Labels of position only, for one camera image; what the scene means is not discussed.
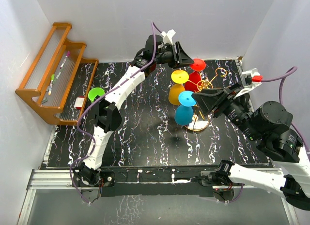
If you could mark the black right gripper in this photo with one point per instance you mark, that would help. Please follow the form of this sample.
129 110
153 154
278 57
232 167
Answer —
208 99

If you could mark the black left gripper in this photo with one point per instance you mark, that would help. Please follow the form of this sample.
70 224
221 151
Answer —
182 58

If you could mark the red wine glass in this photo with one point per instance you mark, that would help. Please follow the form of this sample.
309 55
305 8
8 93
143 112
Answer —
195 78

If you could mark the green wine glass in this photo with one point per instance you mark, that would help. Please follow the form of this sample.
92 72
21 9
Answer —
95 92

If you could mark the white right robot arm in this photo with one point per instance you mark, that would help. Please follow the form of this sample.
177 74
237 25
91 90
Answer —
269 127

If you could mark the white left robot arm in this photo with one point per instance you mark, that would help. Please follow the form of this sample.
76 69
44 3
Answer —
159 49

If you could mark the yellow wine glass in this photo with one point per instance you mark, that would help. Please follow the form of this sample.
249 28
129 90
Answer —
179 77

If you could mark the blue wine glass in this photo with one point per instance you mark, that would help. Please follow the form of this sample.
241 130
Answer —
184 112

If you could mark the small white red box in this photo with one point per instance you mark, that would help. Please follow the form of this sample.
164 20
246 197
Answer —
79 102

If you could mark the purple capped marker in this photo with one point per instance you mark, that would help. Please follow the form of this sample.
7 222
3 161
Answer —
65 58

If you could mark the wooden stepped shelf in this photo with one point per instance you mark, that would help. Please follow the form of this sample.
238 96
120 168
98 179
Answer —
72 81

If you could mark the green capped marker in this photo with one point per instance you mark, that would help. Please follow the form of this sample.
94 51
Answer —
51 84

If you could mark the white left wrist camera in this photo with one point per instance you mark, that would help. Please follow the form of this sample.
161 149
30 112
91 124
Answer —
168 36

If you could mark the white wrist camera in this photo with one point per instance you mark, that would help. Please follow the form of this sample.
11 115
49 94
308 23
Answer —
168 36
252 79

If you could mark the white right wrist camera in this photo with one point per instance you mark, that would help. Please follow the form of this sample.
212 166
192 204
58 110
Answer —
252 79

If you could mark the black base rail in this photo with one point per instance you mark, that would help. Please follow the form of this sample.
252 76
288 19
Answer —
198 180

